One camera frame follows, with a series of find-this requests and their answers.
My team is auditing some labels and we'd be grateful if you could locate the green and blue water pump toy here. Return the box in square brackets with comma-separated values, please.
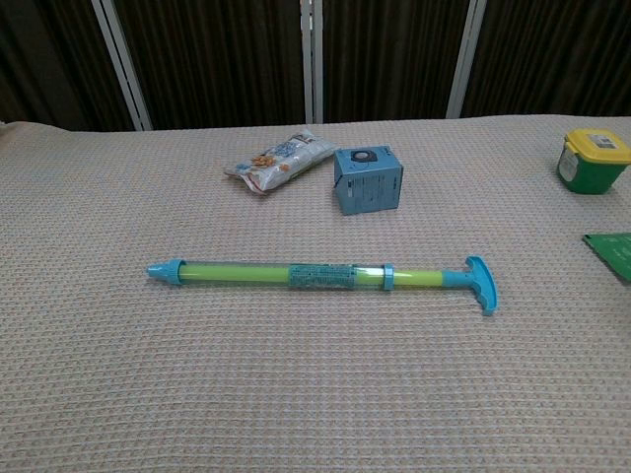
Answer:
[147, 255, 501, 317]

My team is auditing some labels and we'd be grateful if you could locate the blue cardboard box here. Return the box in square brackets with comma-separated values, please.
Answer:
[333, 144, 405, 217]

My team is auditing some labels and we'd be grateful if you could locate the white snack bag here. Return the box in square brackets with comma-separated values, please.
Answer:
[223, 129, 338, 197]

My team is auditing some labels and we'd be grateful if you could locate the beige woven tablecloth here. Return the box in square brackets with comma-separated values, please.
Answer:
[0, 114, 631, 473]

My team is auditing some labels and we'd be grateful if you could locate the green tub with yellow lid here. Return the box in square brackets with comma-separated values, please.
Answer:
[556, 128, 631, 194]

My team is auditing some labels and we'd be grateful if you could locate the green flat packet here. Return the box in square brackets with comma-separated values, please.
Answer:
[582, 232, 631, 284]

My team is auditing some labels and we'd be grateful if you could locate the white screen frame post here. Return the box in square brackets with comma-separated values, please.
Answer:
[90, 0, 153, 132]
[445, 0, 488, 119]
[299, 0, 325, 124]

